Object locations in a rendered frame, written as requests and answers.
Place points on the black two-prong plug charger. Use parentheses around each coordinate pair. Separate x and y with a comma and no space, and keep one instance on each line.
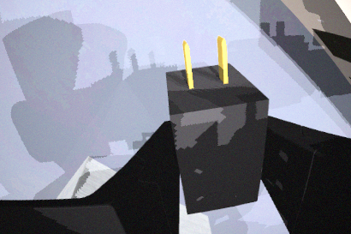
(219,122)

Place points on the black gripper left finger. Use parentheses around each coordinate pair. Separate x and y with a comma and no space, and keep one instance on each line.
(143,197)

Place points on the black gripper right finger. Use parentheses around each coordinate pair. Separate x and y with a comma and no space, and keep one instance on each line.
(307,174)

